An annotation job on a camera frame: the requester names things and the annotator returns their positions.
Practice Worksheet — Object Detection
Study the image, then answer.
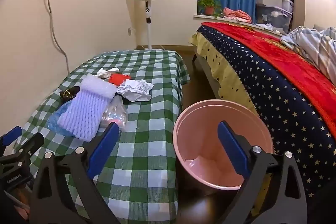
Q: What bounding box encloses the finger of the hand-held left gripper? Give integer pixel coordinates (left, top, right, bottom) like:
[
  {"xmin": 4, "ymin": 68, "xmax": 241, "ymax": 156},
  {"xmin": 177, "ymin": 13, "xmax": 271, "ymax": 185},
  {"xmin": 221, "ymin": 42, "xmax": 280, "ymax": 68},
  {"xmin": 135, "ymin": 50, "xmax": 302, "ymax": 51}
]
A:
[
  {"xmin": 18, "ymin": 132, "xmax": 45, "ymax": 161},
  {"xmin": 0, "ymin": 126, "xmax": 23, "ymax": 147}
]

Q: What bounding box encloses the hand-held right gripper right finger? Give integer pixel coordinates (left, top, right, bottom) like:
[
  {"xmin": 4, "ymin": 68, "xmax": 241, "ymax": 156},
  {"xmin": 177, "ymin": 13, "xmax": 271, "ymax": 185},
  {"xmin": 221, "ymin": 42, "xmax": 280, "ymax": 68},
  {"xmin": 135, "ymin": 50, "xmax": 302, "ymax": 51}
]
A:
[{"xmin": 217, "ymin": 121, "xmax": 308, "ymax": 224}]

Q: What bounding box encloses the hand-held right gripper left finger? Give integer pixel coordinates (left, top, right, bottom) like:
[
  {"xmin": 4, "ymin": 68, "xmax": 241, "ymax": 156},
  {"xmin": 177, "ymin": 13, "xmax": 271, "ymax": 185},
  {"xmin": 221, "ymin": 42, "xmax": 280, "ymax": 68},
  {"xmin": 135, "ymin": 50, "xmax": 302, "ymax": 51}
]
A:
[{"xmin": 29, "ymin": 122, "xmax": 121, "ymax": 224}]

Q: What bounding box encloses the pink plastic bin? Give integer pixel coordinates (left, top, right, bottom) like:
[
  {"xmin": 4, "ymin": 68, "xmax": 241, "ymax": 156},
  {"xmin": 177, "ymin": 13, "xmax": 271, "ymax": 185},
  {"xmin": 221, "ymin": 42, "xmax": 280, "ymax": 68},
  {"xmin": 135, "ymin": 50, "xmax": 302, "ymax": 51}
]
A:
[{"xmin": 173, "ymin": 99, "xmax": 275, "ymax": 190}]

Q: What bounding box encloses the blue plastic bag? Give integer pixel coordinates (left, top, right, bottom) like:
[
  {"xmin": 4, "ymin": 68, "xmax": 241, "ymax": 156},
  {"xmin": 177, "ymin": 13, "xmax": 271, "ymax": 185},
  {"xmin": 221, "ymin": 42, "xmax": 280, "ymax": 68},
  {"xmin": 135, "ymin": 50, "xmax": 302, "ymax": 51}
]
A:
[{"xmin": 47, "ymin": 102, "xmax": 79, "ymax": 138}]

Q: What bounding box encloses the clear plastic bag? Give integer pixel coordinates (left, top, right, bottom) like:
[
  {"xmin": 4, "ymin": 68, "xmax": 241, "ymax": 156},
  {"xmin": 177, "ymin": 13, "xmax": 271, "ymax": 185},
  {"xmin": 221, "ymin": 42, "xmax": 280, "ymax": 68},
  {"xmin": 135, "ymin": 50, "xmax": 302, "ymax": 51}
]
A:
[{"xmin": 100, "ymin": 95, "xmax": 129, "ymax": 132}]

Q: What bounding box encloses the white foam net sleeve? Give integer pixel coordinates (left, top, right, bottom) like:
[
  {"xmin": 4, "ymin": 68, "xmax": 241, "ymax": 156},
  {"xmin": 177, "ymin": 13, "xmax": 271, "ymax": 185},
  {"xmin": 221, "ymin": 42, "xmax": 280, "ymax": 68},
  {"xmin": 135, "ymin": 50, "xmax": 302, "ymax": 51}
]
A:
[{"xmin": 56, "ymin": 74, "xmax": 117, "ymax": 142}]

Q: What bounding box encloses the dark wrapper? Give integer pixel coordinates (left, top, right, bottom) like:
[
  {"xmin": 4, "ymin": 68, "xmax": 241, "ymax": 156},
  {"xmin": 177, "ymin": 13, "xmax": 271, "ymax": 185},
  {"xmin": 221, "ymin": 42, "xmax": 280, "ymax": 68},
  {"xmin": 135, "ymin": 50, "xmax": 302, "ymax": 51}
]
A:
[{"xmin": 59, "ymin": 86, "xmax": 80, "ymax": 104}]

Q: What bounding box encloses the white paper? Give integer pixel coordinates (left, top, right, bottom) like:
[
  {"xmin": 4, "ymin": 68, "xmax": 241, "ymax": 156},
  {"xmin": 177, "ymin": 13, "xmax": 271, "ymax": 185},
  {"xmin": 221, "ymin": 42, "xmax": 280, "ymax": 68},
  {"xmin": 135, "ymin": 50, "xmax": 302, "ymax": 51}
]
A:
[{"xmin": 116, "ymin": 79, "xmax": 154, "ymax": 102}]

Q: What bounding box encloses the red plastic bag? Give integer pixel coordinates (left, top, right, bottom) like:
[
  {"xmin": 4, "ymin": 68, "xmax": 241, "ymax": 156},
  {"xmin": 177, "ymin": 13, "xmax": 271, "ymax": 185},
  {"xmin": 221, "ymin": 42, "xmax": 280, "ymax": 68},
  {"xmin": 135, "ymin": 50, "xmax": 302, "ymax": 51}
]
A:
[{"xmin": 108, "ymin": 73, "xmax": 132, "ymax": 86}]

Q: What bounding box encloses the white tissue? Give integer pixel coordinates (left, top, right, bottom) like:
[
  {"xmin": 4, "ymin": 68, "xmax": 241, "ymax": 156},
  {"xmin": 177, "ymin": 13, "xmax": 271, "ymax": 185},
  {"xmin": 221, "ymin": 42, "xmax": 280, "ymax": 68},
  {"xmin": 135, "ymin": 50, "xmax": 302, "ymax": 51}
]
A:
[{"xmin": 95, "ymin": 67, "xmax": 121, "ymax": 79}]

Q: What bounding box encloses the green checkered tablecloth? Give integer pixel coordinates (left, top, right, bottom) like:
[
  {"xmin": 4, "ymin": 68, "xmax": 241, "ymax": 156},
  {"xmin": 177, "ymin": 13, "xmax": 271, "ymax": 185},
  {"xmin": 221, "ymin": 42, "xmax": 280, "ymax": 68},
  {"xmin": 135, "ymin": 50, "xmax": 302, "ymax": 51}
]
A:
[{"xmin": 20, "ymin": 49, "xmax": 191, "ymax": 224}]

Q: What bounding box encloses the navy starry blanket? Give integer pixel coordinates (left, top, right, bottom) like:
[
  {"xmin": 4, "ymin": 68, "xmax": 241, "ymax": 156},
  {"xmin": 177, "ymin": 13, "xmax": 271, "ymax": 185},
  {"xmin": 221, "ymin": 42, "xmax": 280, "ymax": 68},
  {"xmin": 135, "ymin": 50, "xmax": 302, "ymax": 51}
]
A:
[{"xmin": 197, "ymin": 23, "xmax": 336, "ymax": 198}]

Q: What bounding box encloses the red blanket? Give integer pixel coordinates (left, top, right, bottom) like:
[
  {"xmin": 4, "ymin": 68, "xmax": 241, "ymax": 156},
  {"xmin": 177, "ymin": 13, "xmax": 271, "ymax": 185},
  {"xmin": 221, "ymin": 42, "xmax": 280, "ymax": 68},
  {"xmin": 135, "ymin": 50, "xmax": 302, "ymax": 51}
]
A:
[{"xmin": 201, "ymin": 22, "xmax": 336, "ymax": 135}]

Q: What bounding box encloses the striped grey quilt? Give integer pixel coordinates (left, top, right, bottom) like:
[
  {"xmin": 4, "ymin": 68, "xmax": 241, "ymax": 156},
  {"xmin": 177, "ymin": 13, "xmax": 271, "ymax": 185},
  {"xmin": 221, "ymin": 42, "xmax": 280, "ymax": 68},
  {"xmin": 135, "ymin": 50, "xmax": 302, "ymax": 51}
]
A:
[{"xmin": 280, "ymin": 26, "xmax": 336, "ymax": 83}]

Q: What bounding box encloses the pink cloth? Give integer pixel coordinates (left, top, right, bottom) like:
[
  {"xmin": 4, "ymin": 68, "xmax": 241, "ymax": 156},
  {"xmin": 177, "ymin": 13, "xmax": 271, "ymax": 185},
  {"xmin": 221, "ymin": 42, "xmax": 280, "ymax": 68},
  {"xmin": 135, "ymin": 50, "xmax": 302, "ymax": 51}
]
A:
[{"xmin": 223, "ymin": 7, "xmax": 252, "ymax": 23}]

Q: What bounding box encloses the white window sill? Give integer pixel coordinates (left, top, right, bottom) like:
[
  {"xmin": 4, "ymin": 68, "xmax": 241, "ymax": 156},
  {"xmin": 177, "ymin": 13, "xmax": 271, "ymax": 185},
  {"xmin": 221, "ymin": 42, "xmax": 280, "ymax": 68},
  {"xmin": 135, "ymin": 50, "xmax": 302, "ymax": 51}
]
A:
[{"xmin": 194, "ymin": 14, "xmax": 285, "ymax": 35}]

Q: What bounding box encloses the clear storage bin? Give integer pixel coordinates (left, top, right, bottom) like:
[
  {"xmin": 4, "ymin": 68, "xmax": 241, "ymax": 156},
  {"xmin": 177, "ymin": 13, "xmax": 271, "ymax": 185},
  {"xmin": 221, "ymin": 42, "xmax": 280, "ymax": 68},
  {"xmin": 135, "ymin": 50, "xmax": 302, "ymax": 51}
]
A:
[{"xmin": 256, "ymin": 4, "xmax": 293, "ymax": 31}]

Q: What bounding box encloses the potted green plant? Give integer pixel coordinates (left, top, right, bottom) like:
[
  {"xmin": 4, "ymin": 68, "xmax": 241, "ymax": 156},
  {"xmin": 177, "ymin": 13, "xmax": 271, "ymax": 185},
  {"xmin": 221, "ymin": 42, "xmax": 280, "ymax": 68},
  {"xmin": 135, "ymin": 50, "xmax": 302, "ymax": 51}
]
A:
[{"xmin": 198, "ymin": 0, "xmax": 223, "ymax": 17}]

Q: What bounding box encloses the small white storage box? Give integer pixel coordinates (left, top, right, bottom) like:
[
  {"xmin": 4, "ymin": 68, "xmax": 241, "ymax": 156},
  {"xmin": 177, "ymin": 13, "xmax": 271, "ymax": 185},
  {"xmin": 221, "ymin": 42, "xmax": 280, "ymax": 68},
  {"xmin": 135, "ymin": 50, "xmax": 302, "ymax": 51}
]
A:
[{"xmin": 282, "ymin": 0, "xmax": 294, "ymax": 13}]

